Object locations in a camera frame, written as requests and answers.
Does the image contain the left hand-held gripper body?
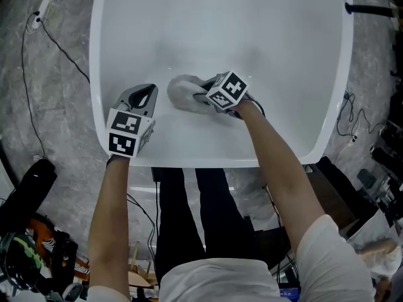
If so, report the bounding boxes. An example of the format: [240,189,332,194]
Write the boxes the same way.
[106,101,156,159]

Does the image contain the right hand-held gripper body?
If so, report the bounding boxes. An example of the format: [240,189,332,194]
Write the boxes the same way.
[205,70,265,120]

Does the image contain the white fluffy cleaning mitt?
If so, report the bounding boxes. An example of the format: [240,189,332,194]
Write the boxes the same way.
[166,74,217,116]

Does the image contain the white bathtub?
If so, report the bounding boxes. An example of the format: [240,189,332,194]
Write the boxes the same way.
[89,0,354,169]

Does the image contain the person's left forearm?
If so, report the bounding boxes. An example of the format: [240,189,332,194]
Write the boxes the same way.
[88,154,132,298]

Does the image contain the person's right forearm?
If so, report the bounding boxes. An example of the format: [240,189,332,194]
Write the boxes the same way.
[237,101,326,259]

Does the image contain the person's black trousers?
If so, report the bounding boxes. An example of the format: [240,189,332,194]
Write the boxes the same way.
[152,167,268,282]

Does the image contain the black bag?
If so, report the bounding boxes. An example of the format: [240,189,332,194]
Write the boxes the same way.
[0,158,58,232]

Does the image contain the white power strip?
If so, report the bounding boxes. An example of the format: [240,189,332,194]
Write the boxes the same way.
[26,0,52,33]

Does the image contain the orange box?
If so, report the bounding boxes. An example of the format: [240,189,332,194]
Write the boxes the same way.
[28,217,65,260]

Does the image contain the dark small table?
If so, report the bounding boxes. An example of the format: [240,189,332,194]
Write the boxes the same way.
[307,159,360,239]

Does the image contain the wooden stool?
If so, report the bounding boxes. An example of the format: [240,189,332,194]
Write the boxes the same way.
[128,240,158,291]

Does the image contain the black hand shower wand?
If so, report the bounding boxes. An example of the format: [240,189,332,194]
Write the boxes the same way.
[344,2,397,19]

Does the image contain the green and black helmet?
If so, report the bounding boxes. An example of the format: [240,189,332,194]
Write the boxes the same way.
[0,231,45,292]

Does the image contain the black equipment pile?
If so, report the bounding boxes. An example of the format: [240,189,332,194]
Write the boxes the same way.
[357,83,403,229]

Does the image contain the blue lit screen device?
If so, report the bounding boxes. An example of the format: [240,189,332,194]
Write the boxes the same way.
[278,286,302,302]

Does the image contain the black floor cable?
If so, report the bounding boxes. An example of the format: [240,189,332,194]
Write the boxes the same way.
[336,89,387,143]
[21,11,91,162]

